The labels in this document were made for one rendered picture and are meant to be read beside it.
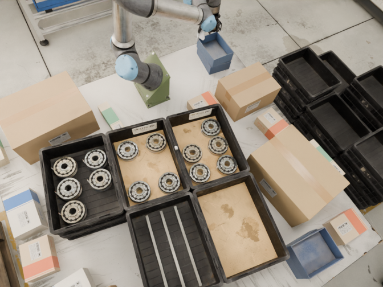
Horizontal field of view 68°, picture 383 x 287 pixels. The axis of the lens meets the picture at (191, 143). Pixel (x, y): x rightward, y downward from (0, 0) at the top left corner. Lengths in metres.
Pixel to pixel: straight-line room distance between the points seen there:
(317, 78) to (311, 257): 1.40
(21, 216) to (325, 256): 1.42
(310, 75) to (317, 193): 1.20
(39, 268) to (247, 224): 0.93
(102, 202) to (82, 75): 1.70
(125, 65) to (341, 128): 1.65
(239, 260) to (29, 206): 0.98
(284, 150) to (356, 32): 2.57
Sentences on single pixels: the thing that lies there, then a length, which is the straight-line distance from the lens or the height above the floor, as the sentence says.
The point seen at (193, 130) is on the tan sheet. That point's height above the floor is 0.83.
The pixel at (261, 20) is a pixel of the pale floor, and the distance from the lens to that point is 3.49.
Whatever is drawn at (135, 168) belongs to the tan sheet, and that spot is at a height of 0.83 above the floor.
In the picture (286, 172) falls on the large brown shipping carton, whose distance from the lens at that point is 1.44.
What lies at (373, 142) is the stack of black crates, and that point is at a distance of 2.34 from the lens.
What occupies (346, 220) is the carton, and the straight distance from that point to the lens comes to 1.65.
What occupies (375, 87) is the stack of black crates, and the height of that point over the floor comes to 0.49.
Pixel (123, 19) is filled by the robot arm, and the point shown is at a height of 1.23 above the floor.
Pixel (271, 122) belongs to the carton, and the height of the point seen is 0.77.
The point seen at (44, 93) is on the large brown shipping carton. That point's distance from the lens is 1.65.
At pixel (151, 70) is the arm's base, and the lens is 1.57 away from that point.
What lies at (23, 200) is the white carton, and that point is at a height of 0.79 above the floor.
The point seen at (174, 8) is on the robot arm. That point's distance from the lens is 1.29.
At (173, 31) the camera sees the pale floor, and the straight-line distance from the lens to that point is 3.17.
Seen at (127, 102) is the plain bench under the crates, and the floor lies 0.70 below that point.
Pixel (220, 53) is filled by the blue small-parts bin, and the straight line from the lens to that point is 1.93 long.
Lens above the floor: 2.14
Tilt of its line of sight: 64 degrees down
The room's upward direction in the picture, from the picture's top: 11 degrees clockwise
